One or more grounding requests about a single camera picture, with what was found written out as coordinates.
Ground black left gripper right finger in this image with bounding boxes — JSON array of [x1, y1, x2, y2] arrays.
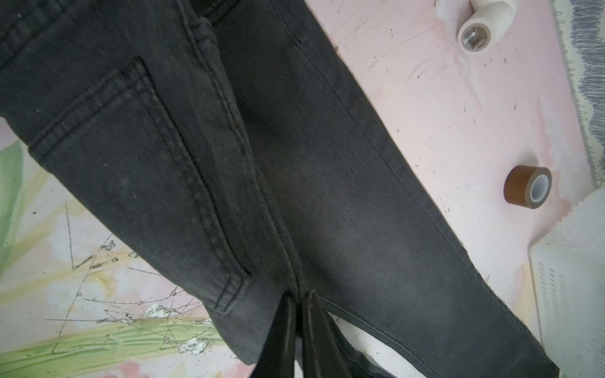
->
[[302, 291, 351, 378]]

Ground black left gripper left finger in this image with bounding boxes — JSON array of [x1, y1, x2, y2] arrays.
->
[[250, 294, 297, 378]]

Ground dark grey long pants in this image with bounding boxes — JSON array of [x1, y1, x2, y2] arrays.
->
[[1, 1, 559, 377]]

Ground brown tape roll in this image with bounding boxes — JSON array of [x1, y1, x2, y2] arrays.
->
[[504, 165, 552, 209]]

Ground white plastic basket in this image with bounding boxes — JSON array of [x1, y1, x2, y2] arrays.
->
[[530, 188, 604, 377]]

